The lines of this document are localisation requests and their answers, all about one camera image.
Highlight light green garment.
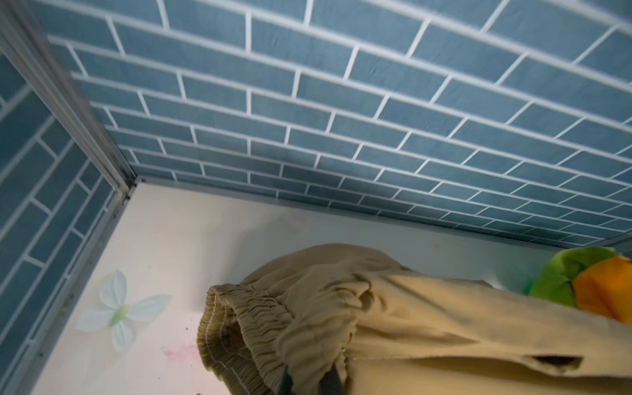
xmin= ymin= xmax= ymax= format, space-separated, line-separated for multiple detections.
xmin=526 ymin=247 xmax=617 ymax=308

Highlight orange shorts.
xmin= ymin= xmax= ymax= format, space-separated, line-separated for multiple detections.
xmin=572 ymin=256 xmax=631 ymax=326

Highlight tan drawstring shorts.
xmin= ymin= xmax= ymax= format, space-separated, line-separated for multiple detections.
xmin=197 ymin=244 xmax=631 ymax=394

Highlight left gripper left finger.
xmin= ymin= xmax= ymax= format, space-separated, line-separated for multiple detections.
xmin=276 ymin=367 xmax=294 ymax=395

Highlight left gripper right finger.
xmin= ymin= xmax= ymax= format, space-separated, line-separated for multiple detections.
xmin=318 ymin=365 xmax=345 ymax=395

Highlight left aluminium corner post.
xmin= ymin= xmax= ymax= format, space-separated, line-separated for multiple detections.
xmin=1 ymin=1 xmax=136 ymax=197

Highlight white butterfly decoration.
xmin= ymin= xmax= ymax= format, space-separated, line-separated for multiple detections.
xmin=75 ymin=270 xmax=173 ymax=353

